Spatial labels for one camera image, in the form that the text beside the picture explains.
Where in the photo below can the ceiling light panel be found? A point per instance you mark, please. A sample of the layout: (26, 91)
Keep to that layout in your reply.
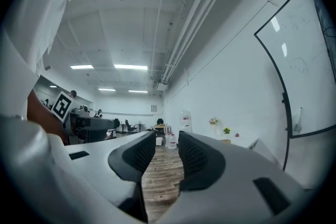
(106, 89)
(137, 91)
(82, 66)
(130, 67)

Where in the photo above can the black office chair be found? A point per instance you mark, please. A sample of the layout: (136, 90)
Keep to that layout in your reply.
(130, 126)
(160, 121)

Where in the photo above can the yellow potted flower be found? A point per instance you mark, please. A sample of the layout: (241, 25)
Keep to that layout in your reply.
(226, 130)

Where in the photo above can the black-framed whiteboard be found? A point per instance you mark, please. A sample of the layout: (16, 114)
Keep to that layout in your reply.
(302, 60)

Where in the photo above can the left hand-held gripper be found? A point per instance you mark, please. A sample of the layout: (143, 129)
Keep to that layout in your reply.
(61, 106)

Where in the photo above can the grey hanging cloth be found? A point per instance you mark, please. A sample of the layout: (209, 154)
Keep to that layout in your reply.
(298, 123)

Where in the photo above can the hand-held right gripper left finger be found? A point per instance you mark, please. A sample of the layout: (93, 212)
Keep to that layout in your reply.
(105, 165)

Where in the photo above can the person's left forearm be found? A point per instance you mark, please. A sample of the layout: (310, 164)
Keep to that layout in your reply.
(39, 115)

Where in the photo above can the clear water jug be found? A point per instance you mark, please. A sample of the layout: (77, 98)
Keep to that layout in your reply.
(172, 141)

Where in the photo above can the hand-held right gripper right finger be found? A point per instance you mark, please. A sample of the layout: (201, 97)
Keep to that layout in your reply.
(236, 178)

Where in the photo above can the framed wall poster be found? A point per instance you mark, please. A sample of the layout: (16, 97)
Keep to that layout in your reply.
(154, 108)

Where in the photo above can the light wooden table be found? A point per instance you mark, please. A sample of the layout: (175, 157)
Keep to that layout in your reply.
(160, 127)

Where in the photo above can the white floor box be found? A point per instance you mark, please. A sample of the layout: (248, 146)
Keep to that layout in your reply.
(159, 141)

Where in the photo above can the white water dispenser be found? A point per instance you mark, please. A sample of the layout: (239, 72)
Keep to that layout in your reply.
(186, 118)

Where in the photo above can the person in white coat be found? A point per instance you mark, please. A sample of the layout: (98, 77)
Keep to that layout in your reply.
(39, 8)

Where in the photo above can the white ceiling conduit pipes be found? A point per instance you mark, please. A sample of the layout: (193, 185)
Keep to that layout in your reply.
(199, 8)

